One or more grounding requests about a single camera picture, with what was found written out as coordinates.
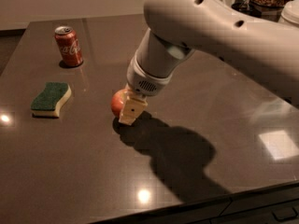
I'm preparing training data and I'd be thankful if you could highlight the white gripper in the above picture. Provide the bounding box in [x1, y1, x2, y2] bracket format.
[119, 56, 172, 125]

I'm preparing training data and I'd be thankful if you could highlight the red apple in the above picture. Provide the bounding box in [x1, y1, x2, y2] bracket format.
[110, 89, 127, 118]

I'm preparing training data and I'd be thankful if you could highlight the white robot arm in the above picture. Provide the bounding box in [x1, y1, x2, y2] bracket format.
[119, 0, 299, 125]

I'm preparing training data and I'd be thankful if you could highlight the green and yellow sponge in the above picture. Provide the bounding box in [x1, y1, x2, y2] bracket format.
[31, 82, 72, 118]

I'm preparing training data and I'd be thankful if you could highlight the red cola can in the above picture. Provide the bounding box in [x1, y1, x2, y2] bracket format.
[54, 26, 83, 67]

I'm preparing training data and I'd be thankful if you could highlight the black cup holder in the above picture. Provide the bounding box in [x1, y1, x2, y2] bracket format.
[231, 2, 262, 18]

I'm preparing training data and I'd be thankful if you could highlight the dark drawer with handle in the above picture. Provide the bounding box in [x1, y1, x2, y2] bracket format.
[186, 187, 299, 224]

